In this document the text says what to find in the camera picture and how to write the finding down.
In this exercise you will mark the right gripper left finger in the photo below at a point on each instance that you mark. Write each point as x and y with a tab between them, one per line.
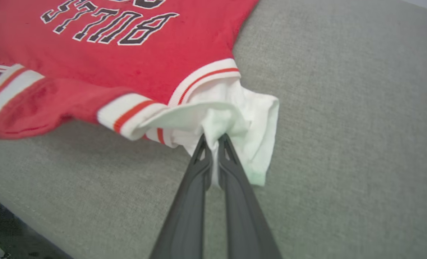
188	216

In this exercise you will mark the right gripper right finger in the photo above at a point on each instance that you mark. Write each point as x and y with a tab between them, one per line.
246	223

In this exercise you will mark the red white jersey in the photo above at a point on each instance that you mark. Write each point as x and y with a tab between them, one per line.
127	68

